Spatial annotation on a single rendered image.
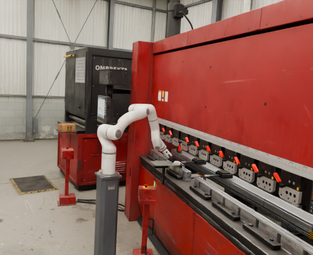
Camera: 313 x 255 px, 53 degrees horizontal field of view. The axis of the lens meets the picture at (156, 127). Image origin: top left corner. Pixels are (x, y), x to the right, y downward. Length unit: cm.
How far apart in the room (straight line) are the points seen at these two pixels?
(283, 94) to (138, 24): 921
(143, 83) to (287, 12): 232
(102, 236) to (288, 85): 189
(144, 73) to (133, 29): 692
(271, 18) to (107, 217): 194
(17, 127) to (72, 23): 343
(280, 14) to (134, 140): 250
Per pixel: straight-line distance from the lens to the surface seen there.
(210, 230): 250
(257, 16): 223
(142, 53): 395
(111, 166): 268
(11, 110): 969
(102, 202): 274
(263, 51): 214
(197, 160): 333
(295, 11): 197
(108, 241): 289
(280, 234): 206
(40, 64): 977
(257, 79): 216
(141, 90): 394
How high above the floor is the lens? 177
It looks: 7 degrees down
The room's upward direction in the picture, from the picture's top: 4 degrees clockwise
